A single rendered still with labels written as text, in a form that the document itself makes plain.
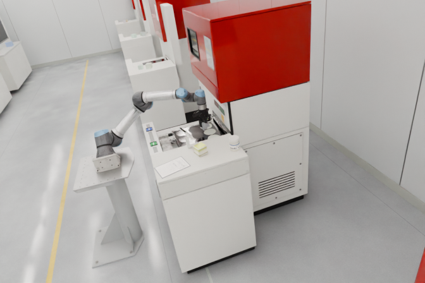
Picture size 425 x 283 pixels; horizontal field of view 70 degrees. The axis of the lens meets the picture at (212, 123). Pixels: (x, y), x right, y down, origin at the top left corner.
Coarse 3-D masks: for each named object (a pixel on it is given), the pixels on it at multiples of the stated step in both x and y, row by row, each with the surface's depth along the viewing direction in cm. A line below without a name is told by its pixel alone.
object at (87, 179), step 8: (120, 152) 259; (128, 152) 257; (80, 160) 256; (88, 160) 254; (120, 160) 248; (128, 160) 246; (80, 168) 246; (88, 168) 244; (96, 168) 243; (120, 168) 238; (128, 168) 237; (80, 176) 235; (88, 176) 234; (96, 176) 233; (104, 176) 231; (112, 176) 230; (120, 176) 229; (128, 176) 229; (80, 184) 226; (88, 184) 225; (96, 184) 224; (104, 184) 226; (80, 192) 224
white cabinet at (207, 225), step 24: (192, 192) 204; (216, 192) 211; (240, 192) 218; (168, 216) 206; (192, 216) 213; (216, 216) 220; (240, 216) 228; (192, 240) 223; (216, 240) 231; (240, 240) 239; (192, 264) 233
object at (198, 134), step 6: (192, 126) 266; (198, 126) 265; (174, 132) 261; (180, 132) 260; (192, 132) 258; (198, 132) 256; (216, 132) 252; (180, 138) 251; (198, 138) 247; (204, 138) 246; (180, 144) 243; (186, 144) 242
